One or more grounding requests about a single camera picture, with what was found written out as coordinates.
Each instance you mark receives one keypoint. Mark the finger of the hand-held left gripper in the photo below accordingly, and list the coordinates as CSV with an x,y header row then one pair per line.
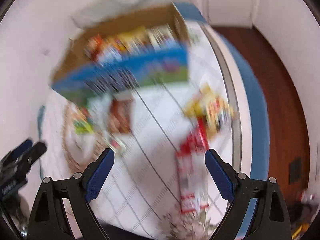
x,y
21,148
35,153

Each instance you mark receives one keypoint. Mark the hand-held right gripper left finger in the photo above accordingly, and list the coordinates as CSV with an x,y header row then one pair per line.
x,y
100,175

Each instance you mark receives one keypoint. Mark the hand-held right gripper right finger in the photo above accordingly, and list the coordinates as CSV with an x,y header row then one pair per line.
x,y
220,175

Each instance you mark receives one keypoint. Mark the long red white packet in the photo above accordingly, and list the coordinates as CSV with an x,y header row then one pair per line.
x,y
191,180

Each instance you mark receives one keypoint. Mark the small red white packet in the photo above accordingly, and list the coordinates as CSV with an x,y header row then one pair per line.
x,y
116,145

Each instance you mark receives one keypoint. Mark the colourful candy bag green label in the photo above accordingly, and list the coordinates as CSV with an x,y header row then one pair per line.
x,y
83,127

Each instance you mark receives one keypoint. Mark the brown snack packet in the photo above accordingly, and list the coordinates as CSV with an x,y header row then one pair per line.
x,y
121,117

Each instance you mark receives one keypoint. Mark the yellow snack bag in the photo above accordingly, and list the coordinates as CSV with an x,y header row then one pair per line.
x,y
205,105

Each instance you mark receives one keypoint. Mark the cardboard box with blue print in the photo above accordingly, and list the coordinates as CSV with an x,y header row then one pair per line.
x,y
160,65

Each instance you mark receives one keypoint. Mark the floral white tablecloth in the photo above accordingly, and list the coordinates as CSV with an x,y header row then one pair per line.
x,y
155,155

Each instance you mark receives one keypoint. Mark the black square floor plate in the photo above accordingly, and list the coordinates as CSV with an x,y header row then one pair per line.
x,y
296,170

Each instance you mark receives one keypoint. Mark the blue bed sheet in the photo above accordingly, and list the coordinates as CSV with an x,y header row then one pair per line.
x,y
255,100

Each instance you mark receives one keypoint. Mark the pile of assorted snack packets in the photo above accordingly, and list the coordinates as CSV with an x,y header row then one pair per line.
x,y
125,41

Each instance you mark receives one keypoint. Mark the white door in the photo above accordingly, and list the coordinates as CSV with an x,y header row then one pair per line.
x,y
230,0

